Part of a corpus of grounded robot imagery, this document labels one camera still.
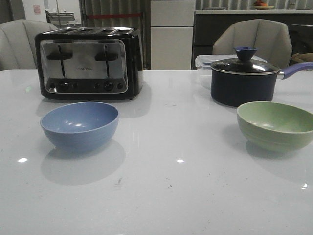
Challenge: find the blue plastic bowl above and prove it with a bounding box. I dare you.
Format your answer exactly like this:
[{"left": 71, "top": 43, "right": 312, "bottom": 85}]
[{"left": 40, "top": 102, "right": 119, "bottom": 152}]

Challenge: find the green plastic bowl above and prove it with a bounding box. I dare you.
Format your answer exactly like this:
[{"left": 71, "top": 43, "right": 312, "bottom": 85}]
[{"left": 237, "top": 101, "right": 313, "bottom": 152}]

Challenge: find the clear plastic food container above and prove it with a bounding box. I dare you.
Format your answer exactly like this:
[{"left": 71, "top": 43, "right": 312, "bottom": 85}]
[{"left": 195, "top": 54, "right": 268, "bottom": 70}]

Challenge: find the dark blue saucepan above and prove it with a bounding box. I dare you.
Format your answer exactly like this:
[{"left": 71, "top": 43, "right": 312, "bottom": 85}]
[{"left": 211, "top": 62, "right": 313, "bottom": 107}]

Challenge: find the white cabinet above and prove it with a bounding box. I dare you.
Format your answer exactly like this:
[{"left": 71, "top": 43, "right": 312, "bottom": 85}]
[{"left": 151, "top": 0, "right": 196, "bottom": 70}]

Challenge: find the black chrome four-slot toaster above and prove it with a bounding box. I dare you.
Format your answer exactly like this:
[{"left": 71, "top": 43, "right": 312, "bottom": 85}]
[{"left": 35, "top": 27, "right": 144, "bottom": 100}]

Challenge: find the glass pot lid blue knob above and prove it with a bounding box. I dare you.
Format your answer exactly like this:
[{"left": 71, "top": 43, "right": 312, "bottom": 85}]
[{"left": 211, "top": 46, "right": 279, "bottom": 75}]

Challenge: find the dark counter unit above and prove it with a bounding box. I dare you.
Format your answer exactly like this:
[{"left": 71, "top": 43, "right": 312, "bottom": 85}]
[{"left": 191, "top": 9, "right": 313, "bottom": 69}]

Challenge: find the metal cart in background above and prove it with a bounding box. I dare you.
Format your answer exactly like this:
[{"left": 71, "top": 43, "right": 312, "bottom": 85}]
[{"left": 45, "top": 9, "right": 79, "bottom": 27}]

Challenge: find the grey chair right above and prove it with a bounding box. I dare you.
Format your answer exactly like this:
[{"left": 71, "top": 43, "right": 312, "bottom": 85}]
[{"left": 212, "top": 19, "right": 292, "bottom": 68}]

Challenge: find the grey chair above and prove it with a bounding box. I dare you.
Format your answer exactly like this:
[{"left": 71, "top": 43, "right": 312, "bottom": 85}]
[
  {"left": 212, "top": 19, "right": 292, "bottom": 68},
  {"left": 0, "top": 19, "right": 57, "bottom": 71}
]

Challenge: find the fruit bowl on counter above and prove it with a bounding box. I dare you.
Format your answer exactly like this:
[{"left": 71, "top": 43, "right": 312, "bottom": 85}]
[{"left": 252, "top": 0, "right": 275, "bottom": 10}]

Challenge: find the tan object right edge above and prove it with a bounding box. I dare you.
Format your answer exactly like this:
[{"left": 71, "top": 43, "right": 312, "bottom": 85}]
[{"left": 291, "top": 53, "right": 313, "bottom": 64}]

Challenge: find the grey chair left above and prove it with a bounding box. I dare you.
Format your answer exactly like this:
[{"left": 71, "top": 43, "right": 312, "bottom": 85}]
[{"left": 0, "top": 19, "right": 57, "bottom": 71}]

